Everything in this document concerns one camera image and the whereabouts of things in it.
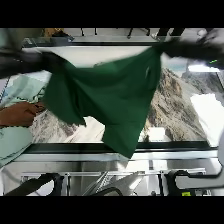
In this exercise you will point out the green T-shirt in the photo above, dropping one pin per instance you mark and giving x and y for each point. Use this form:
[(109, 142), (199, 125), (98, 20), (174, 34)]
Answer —
[(110, 90)]

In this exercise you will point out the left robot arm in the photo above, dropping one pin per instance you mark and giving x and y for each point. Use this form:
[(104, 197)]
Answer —
[(20, 63)]

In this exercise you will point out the brown garment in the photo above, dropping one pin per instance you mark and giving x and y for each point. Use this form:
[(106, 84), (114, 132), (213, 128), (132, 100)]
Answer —
[(16, 115)]

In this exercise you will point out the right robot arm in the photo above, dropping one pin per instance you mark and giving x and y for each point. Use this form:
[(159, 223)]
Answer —
[(193, 50)]

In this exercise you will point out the pale green garment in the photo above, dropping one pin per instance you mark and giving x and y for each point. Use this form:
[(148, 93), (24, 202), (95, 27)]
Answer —
[(13, 143)]

